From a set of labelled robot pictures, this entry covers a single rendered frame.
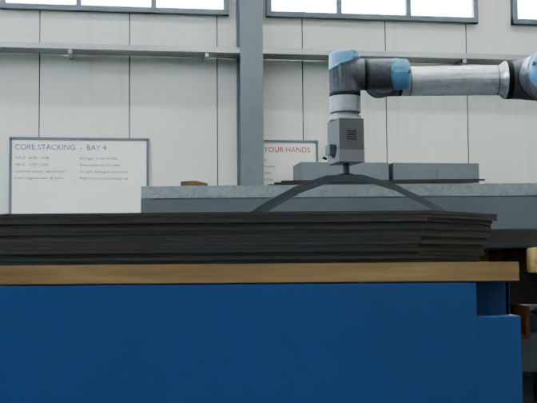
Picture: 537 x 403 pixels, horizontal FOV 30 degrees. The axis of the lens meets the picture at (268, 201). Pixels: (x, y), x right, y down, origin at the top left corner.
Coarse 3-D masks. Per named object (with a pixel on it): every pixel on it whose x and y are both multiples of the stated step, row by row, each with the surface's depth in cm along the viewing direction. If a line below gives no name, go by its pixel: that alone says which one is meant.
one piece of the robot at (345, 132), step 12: (336, 120) 236; (348, 120) 235; (360, 120) 236; (336, 132) 236; (348, 132) 235; (360, 132) 236; (336, 144) 236; (348, 144) 235; (360, 144) 236; (336, 156) 236; (348, 156) 235; (360, 156) 235; (348, 168) 238
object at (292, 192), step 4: (292, 188) 232; (284, 192) 231; (288, 192) 235; (292, 192) 239; (296, 192) 243; (276, 196) 231; (280, 196) 235; (284, 196) 239; (288, 196) 243; (292, 196) 247; (272, 200) 234; (276, 200) 238; (280, 200) 242; (284, 200) 246; (268, 204) 238; (272, 204) 242; (276, 204) 246
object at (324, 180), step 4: (324, 176) 230; (312, 180) 230; (316, 180) 233; (320, 180) 236; (324, 180) 239; (328, 180) 242; (304, 184) 233; (308, 184) 236; (312, 184) 238; (316, 184) 242; (320, 184) 245; (324, 184) 248; (296, 188) 235; (300, 188) 238; (304, 188) 241; (308, 188) 244; (312, 188) 248; (300, 192) 247
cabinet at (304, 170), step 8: (296, 168) 1121; (304, 168) 1099; (312, 168) 1101; (320, 168) 1102; (328, 168) 1103; (336, 168) 1105; (352, 168) 1107; (360, 168) 1109; (368, 168) 1110; (376, 168) 1112; (384, 168) 1113; (296, 176) 1121; (304, 176) 1099; (312, 176) 1100; (320, 176) 1101; (376, 176) 1111; (384, 176) 1112
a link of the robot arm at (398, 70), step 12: (372, 60) 238; (384, 60) 238; (396, 60) 238; (372, 72) 237; (384, 72) 237; (396, 72) 237; (408, 72) 237; (372, 84) 238; (384, 84) 238; (396, 84) 238; (408, 84) 238
